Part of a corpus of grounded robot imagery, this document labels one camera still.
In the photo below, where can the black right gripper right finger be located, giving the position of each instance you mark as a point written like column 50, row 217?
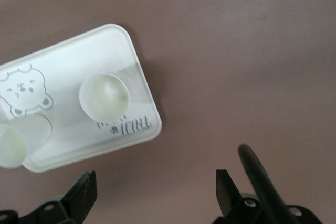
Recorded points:
column 228, row 197

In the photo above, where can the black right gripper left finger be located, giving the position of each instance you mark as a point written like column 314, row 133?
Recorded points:
column 78, row 200

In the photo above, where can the white plastic cup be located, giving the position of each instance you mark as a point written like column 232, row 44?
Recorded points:
column 13, row 145
column 105, row 98

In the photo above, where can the white bear print tray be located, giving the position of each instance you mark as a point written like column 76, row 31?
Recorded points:
column 78, row 56

